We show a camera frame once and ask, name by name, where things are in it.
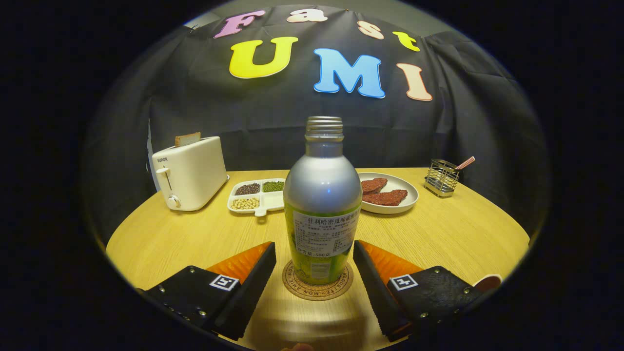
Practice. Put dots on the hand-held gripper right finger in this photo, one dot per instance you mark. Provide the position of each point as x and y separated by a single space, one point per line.
375 292

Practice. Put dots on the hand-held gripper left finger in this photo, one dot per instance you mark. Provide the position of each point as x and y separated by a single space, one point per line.
248 297

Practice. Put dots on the round cork coaster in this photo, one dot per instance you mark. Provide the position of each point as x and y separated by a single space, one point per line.
296 287

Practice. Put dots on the silver bottle with green label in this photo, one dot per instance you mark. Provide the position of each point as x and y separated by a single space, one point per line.
321 195

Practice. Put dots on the wooden table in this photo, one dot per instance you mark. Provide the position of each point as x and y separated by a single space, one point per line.
195 243

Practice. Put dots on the pile of yellow soybeans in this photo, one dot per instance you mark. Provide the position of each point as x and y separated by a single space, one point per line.
244 204

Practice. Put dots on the red meat slice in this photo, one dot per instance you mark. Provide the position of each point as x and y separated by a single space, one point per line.
373 185
387 198

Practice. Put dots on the white divided dish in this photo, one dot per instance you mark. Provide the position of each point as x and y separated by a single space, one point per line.
273 201

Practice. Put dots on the pile of dark beans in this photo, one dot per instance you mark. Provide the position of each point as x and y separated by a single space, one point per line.
247 189

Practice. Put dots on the white oval plate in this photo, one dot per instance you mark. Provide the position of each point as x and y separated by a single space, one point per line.
409 187

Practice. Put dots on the pile of green beans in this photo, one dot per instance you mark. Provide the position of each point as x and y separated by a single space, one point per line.
273 186

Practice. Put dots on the white toaster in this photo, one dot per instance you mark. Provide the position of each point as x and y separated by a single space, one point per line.
195 175

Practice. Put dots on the pink striped straw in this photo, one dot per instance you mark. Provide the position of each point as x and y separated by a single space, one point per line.
465 163

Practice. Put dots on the toast slice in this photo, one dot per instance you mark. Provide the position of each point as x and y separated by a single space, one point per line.
187 139

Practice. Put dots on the black backdrop cloth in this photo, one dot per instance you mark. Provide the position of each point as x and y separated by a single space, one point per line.
268 126

